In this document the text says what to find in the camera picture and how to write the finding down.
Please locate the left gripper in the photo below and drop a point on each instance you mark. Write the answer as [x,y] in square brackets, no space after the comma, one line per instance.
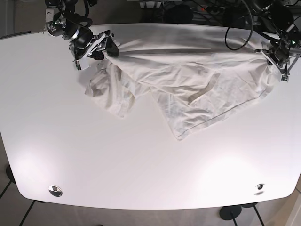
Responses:
[284,52]

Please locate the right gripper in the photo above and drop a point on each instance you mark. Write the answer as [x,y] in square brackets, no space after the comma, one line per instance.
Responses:
[83,44]

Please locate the white T-shirt yellow patch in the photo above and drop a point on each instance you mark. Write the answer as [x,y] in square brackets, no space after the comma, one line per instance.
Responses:
[194,79]

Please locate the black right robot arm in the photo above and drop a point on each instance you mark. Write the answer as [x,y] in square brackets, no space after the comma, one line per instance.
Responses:
[69,6]

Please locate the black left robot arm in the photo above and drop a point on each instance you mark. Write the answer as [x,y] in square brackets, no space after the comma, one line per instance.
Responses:
[277,19]

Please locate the right silver table grommet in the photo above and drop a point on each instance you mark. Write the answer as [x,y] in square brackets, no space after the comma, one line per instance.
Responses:
[259,189]

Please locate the silver table grommet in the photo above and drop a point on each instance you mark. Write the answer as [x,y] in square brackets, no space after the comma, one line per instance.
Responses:
[55,191]
[259,189]

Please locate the left silver table grommet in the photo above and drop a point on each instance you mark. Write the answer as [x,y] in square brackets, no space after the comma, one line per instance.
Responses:
[55,191]

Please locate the black round stand base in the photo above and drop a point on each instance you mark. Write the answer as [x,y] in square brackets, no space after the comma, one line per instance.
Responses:
[228,213]

